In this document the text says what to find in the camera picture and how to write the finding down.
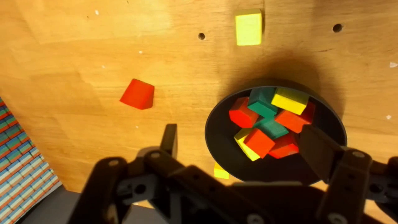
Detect yellow cube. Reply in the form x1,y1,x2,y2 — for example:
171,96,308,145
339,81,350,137
235,13,262,46
233,130,260,162
271,89,308,115

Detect green cube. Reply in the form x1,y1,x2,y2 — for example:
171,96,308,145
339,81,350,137
247,87,278,117
255,119,288,140

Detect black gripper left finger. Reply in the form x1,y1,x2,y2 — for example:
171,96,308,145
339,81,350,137
67,125,232,224

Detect black bowl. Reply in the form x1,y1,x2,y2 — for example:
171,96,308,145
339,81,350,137
205,80,347,186

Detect yellow cube front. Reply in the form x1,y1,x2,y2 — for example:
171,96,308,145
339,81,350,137
233,130,260,162

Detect small yellow block behind bowl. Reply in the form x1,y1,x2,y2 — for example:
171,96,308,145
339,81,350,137
212,163,230,179

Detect colourful patterned cloth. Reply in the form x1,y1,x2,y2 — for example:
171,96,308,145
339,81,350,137
0,100,61,224

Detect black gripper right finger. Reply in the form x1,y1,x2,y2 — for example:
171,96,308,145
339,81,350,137
298,126,398,224

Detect orange wedge block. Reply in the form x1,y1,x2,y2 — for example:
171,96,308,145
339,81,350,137
120,79,154,110

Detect small red cube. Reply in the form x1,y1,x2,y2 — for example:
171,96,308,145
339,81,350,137
274,102,316,133

